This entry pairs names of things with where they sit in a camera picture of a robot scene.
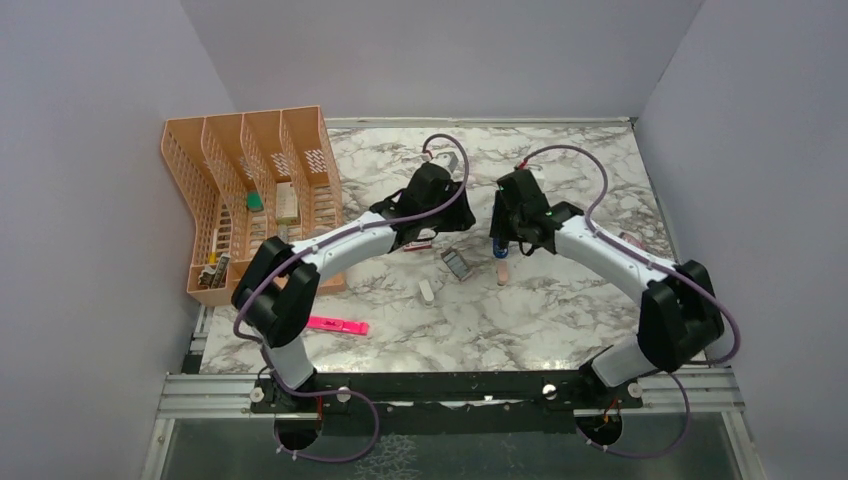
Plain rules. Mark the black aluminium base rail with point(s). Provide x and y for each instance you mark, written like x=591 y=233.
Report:
x=190 y=396

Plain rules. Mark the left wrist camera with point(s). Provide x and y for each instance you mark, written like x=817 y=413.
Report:
x=449 y=160

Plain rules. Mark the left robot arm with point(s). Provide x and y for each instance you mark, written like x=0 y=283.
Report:
x=275 y=295

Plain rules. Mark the green eraser in organizer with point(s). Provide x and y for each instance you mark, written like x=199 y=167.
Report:
x=254 y=202

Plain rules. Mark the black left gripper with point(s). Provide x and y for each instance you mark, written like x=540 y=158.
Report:
x=461 y=217

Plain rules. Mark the pink highlighter marker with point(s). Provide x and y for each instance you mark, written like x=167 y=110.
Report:
x=338 y=325

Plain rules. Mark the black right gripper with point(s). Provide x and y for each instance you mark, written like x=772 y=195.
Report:
x=513 y=235

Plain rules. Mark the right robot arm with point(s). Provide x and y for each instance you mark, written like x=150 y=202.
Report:
x=677 y=318

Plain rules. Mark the white eraser block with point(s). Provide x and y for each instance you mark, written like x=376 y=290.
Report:
x=426 y=293

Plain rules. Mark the staple tray with staples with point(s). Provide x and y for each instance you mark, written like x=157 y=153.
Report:
x=456 y=264

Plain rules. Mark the orange plastic desk organizer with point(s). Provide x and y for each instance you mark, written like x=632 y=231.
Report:
x=247 y=177

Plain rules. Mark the white paper card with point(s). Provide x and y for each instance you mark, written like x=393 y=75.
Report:
x=286 y=204

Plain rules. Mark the red white staple box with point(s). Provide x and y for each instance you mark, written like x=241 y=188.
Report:
x=418 y=245

